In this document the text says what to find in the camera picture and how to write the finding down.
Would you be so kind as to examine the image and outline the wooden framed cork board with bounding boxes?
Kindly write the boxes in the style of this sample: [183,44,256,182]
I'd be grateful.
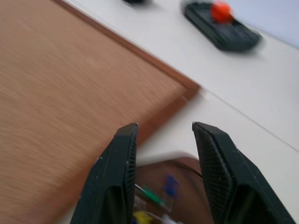
[0,0,201,224]

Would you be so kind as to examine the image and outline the brown wooden tray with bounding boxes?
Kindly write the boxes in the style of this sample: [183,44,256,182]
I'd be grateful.
[133,156,215,224]

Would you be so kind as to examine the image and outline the black rectangular tray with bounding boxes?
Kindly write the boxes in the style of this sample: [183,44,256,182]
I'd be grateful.
[184,1,262,52]

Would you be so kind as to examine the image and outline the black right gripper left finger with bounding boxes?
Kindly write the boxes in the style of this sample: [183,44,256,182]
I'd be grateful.
[70,123,139,224]

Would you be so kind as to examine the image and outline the yellow pushpin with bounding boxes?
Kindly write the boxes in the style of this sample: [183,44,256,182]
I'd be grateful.
[133,210,154,224]

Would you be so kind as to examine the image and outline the black object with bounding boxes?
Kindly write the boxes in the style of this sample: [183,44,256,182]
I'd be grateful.
[122,0,151,5]

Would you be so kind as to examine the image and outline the orange ball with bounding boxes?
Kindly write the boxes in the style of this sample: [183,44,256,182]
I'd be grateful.
[210,1,234,24]

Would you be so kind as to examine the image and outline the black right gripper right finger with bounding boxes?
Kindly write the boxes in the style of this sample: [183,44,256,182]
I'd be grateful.
[192,121,297,224]

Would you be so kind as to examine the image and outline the blue pushpin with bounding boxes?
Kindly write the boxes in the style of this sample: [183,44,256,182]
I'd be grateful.
[163,175,181,197]

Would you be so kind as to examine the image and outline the white pushpin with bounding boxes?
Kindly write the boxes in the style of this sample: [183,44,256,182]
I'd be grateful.
[161,214,178,224]

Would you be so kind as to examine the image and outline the green pushpin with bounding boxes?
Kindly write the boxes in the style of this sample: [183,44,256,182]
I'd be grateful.
[141,185,167,207]

